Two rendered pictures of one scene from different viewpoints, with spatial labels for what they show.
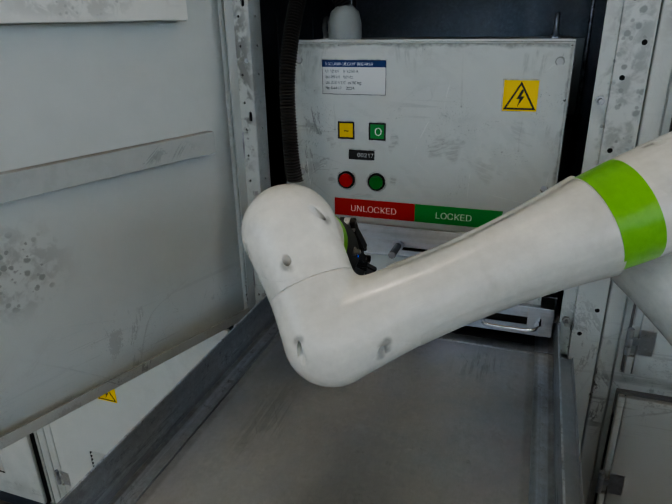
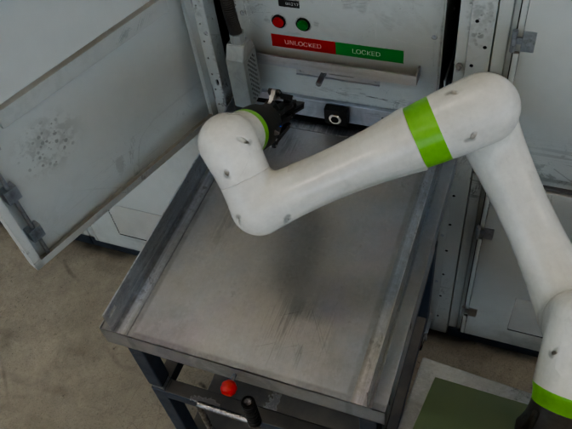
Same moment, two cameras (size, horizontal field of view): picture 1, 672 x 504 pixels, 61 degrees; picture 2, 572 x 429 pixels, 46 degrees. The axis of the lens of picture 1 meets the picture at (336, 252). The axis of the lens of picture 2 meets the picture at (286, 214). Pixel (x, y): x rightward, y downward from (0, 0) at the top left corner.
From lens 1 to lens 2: 0.68 m
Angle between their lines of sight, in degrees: 29
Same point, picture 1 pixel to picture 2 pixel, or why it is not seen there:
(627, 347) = not seen: hidden behind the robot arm
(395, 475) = (313, 257)
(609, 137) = (476, 12)
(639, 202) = (432, 139)
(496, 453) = (380, 239)
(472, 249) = (335, 163)
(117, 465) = (143, 260)
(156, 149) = (123, 29)
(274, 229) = (217, 154)
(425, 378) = not seen: hidden behind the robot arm
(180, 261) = (155, 97)
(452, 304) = (324, 195)
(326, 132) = not seen: outside the picture
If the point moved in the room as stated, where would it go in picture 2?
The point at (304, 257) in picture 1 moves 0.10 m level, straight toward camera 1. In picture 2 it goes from (237, 170) to (237, 214)
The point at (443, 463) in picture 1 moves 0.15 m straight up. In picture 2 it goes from (345, 248) to (341, 203)
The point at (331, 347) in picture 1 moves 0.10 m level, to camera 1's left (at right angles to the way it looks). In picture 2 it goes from (256, 221) to (201, 225)
